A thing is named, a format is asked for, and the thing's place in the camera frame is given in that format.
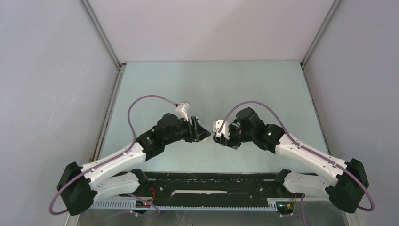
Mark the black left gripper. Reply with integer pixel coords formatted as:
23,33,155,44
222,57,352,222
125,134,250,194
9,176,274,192
163,115,210,145

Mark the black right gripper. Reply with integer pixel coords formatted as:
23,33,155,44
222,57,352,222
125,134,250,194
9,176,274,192
220,124,255,149

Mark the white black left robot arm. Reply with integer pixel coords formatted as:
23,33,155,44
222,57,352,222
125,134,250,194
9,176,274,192
57,114,211,216

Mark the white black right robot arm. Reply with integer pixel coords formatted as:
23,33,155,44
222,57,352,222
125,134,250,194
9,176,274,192
213,107,369,213

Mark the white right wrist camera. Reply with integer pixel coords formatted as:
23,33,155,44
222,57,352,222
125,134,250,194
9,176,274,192
212,120,230,140

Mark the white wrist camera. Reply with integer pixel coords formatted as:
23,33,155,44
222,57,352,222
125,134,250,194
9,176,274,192
212,120,230,140
175,101,191,121

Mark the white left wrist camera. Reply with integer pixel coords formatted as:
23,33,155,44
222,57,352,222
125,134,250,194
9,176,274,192
175,101,191,121

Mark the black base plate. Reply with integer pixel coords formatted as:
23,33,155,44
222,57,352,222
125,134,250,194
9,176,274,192
132,172,301,209

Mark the white slotted cable duct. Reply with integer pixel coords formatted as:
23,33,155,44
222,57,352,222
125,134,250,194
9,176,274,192
90,199,277,211

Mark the aluminium corner post left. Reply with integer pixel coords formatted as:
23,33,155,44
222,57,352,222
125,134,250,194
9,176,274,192
79,0,122,70

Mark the aluminium corner post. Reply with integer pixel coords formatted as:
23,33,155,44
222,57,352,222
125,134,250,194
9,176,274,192
301,0,342,69
79,0,122,70

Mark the aluminium corner post right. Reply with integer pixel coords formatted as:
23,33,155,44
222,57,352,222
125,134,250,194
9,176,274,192
301,0,342,69

